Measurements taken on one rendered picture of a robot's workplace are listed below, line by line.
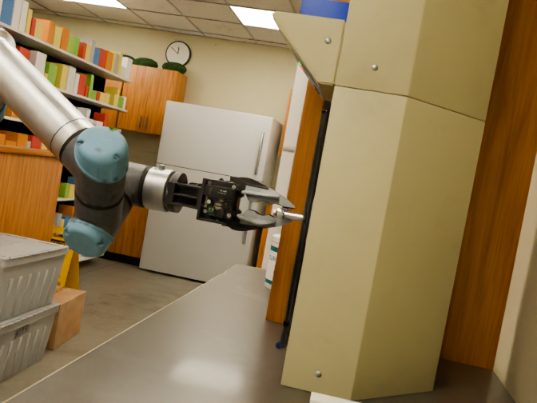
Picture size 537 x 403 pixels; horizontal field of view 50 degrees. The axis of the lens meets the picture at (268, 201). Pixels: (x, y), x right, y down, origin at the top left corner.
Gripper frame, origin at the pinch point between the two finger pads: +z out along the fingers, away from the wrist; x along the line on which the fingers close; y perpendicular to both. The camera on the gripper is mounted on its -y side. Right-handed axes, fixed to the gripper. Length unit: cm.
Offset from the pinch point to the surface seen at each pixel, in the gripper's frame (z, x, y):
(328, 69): 3.7, 23.3, 10.9
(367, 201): 13.2, 4.5, 10.9
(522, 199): 44, 10, -26
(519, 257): 48, -3, -35
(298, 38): -1.6, 27.2, 10.9
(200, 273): -137, -108, -478
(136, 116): -249, 41, -511
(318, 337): 9.7, -17.5, 10.8
